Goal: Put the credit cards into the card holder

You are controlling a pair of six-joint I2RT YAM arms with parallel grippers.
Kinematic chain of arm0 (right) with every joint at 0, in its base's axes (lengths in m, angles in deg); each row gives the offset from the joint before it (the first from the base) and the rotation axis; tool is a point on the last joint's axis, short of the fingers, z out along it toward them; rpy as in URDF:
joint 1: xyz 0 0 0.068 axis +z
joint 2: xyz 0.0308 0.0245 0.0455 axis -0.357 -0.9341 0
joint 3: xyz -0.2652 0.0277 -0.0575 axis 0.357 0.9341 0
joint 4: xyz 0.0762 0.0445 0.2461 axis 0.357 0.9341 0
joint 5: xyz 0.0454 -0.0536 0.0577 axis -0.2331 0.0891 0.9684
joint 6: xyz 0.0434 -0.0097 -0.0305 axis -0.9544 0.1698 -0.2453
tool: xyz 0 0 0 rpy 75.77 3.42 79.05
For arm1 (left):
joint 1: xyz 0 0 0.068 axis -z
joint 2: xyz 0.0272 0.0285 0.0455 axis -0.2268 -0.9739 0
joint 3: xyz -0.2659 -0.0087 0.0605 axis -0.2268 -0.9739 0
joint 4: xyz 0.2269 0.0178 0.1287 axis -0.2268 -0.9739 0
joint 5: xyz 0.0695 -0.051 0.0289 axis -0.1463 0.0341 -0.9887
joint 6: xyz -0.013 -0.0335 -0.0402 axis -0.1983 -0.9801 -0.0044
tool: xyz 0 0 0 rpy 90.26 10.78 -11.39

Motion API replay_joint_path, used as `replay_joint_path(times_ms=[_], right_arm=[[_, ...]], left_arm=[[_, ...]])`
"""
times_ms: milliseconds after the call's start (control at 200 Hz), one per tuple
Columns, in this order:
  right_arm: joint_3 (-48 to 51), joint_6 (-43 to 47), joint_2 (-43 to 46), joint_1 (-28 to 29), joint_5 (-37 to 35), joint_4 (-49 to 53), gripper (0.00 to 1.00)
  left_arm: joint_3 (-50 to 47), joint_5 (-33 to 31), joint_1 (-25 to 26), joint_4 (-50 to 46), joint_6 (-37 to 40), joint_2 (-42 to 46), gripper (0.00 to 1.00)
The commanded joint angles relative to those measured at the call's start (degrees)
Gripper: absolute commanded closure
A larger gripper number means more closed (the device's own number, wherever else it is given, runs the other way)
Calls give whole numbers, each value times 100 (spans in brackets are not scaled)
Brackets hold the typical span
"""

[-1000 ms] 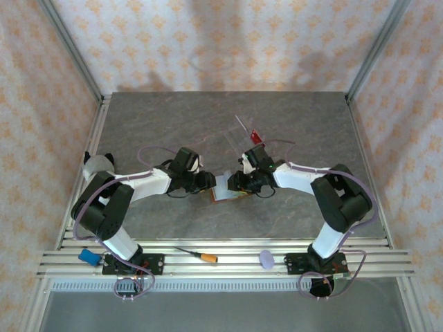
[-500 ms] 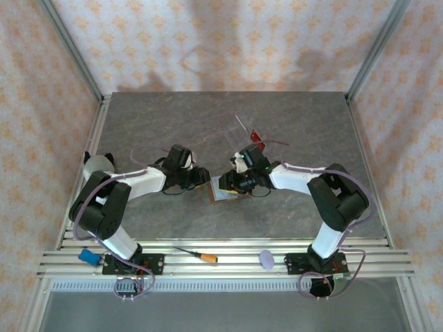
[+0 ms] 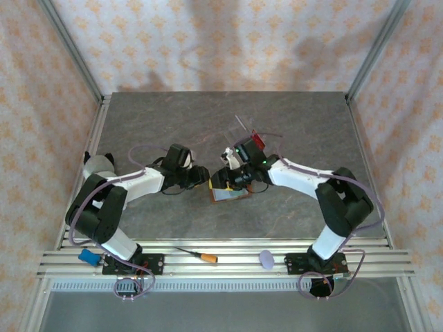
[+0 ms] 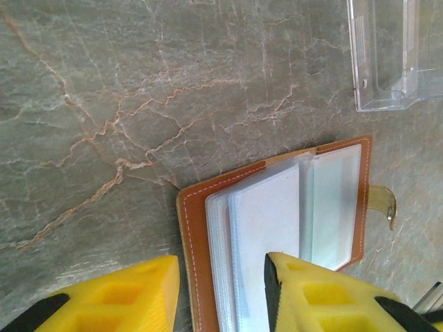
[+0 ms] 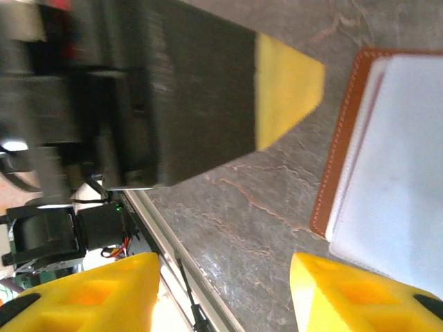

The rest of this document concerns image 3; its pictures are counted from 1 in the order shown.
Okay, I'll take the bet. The green plastic card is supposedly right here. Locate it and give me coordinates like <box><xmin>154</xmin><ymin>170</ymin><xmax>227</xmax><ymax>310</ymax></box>
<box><xmin>215</xmin><ymin>188</ymin><xmax>248</xmax><ymax>201</ymax></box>

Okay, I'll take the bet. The brown leather card holder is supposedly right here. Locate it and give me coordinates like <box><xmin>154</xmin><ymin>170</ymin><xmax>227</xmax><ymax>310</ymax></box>
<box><xmin>207</xmin><ymin>179</ymin><xmax>253</xmax><ymax>205</ymax></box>

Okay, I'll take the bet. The red plastic card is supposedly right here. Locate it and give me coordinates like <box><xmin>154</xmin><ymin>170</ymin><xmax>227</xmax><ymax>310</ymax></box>
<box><xmin>250</xmin><ymin>129</ymin><xmax>267</xmax><ymax>151</ymax></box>

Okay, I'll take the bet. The clear acrylic card stand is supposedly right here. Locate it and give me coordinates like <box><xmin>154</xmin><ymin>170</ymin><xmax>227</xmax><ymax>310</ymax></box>
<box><xmin>223</xmin><ymin>116</ymin><xmax>269</xmax><ymax>155</ymax></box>

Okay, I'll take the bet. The grey white plush toy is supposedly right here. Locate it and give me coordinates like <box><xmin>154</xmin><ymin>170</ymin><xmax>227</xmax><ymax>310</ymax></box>
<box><xmin>82</xmin><ymin>151</ymin><xmax>118</xmax><ymax>181</ymax></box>

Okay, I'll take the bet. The lilac oval object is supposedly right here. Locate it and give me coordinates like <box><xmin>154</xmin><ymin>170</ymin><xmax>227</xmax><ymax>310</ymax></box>
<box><xmin>259</xmin><ymin>250</ymin><xmax>276</xmax><ymax>270</ymax></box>

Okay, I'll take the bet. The blue plastic clip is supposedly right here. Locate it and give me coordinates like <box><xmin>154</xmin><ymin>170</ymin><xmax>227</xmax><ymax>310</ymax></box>
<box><xmin>78</xmin><ymin>248</ymin><xmax>102</xmax><ymax>267</ymax></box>

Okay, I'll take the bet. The patterned cloth backdrop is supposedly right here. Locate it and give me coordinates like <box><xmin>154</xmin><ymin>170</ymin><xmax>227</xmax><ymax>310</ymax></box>
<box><xmin>0</xmin><ymin>0</ymin><xmax>101</xmax><ymax>332</ymax></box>
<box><xmin>349</xmin><ymin>0</ymin><xmax>443</xmax><ymax>332</ymax></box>
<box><xmin>51</xmin><ymin>0</ymin><xmax>395</xmax><ymax>94</ymax></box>

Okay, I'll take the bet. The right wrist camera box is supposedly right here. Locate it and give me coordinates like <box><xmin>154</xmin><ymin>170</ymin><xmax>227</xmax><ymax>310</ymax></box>
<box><xmin>220</xmin><ymin>147</ymin><xmax>240</xmax><ymax>171</ymax></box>

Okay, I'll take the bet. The orange-handled screwdriver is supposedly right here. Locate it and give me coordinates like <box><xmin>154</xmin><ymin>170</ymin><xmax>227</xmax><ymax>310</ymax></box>
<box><xmin>174</xmin><ymin>246</ymin><xmax>219</xmax><ymax>264</ymax></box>

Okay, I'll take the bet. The aluminium rail frame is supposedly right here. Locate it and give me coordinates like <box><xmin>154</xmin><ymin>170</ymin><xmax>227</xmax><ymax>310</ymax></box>
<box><xmin>37</xmin><ymin>238</ymin><xmax>416</xmax><ymax>279</ymax></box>

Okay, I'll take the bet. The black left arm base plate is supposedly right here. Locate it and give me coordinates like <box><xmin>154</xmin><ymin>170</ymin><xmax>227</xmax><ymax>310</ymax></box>
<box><xmin>102</xmin><ymin>253</ymin><xmax>164</xmax><ymax>277</ymax></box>

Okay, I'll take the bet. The aluminium table side rail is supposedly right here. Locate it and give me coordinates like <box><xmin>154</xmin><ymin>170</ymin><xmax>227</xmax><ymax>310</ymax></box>
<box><xmin>345</xmin><ymin>99</ymin><xmax>395</xmax><ymax>249</ymax></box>
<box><xmin>55</xmin><ymin>95</ymin><xmax>112</xmax><ymax>250</ymax></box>

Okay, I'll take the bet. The slotted grey cable duct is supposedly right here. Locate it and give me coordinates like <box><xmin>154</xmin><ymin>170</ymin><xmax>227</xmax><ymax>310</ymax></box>
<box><xmin>51</xmin><ymin>280</ymin><xmax>312</xmax><ymax>292</ymax></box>

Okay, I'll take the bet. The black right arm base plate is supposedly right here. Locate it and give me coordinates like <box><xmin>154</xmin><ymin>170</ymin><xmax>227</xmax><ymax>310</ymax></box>
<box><xmin>284</xmin><ymin>252</ymin><xmax>348</xmax><ymax>277</ymax></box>

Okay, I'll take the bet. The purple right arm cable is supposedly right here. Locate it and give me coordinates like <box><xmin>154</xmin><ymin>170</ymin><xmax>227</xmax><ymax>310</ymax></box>
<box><xmin>235</xmin><ymin>133</ymin><xmax>386</xmax><ymax>302</ymax></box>

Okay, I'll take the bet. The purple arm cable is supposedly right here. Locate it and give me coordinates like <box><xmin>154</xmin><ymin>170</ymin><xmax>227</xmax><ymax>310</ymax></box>
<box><xmin>68</xmin><ymin>144</ymin><xmax>159</xmax><ymax>302</ymax></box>
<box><xmin>235</xmin><ymin>133</ymin><xmax>386</xmax><ymax>302</ymax></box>

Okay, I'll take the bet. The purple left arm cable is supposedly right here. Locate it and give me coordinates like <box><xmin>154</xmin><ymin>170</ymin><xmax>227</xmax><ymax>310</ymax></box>
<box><xmin>68</xmin><ymin>144</ymin><xmax>159</xmax><ymax>302</ymax></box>

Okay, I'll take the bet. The aluminium frame post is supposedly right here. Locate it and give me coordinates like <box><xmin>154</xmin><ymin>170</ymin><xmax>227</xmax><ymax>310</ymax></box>
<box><xmin>345</xmin><ymin>0</ymin><xmax>413</xmax><ymax>104</ymax></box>
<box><xmin>37</xmin><ymin>0</ymin><xmax>105</xmax><ymax>104</ymax></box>

